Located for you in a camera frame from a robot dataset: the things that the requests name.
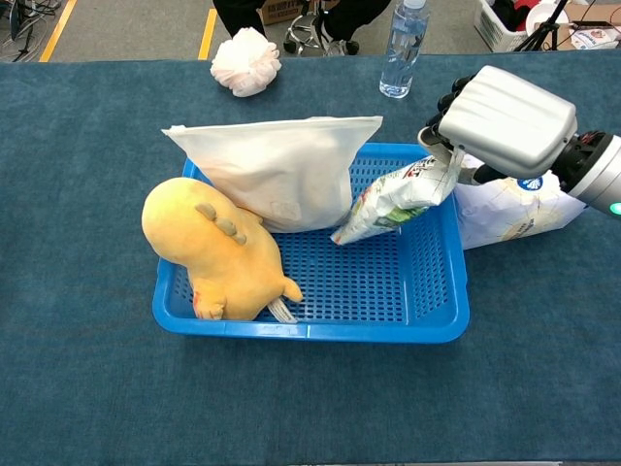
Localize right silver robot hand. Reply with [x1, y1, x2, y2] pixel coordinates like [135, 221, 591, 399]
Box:
[417, 65, 578, 188]

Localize white tissue pack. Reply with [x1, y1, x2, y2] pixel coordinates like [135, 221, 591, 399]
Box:
[453, 153, 591, 251]

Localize white printed snack bag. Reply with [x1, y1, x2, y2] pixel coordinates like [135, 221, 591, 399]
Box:
[330, 153, 461, 246]

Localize white frosted zip bag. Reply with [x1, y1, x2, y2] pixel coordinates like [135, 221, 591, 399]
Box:
[161, 115, 384, 234]

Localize yellow plush toy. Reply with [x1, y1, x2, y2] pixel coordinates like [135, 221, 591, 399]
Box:
[141, 177, 305, 321]

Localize white plastic laundry basket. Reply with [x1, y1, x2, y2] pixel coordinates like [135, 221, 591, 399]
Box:
[474, 0, 573, 53]

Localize blue perforated plastic basket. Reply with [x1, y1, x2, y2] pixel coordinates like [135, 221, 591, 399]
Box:
[151, 141, 471, 345]

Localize black tripod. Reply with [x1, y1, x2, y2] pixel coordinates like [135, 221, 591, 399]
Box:
[513, 0, 572, 52]

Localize white printed package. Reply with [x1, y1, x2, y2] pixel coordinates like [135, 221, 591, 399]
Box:
[567, 21, 621, 50]

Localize clear plastic water bottle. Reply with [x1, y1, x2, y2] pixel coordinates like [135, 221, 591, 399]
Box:
[378, 0, 431, 100]

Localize person in black clothes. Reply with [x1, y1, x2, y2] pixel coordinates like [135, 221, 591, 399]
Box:
[212, 0, 392, 57]

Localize chrome office chair base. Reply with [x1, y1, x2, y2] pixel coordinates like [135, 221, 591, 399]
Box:
[283, 12, 336, 54]

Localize brown cardboard box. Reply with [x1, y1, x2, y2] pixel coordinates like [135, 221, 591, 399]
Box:
[256, 0, 341, 26]

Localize pale pink bath pouf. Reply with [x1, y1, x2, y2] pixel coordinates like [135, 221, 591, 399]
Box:
[210, 26, 282, 98]

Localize teal table cloth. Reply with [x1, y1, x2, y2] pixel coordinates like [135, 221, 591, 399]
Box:
[0, 50, 621, 462]

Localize tangled black floor cables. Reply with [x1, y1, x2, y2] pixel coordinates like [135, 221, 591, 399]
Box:
[0, 0, 64, 62]

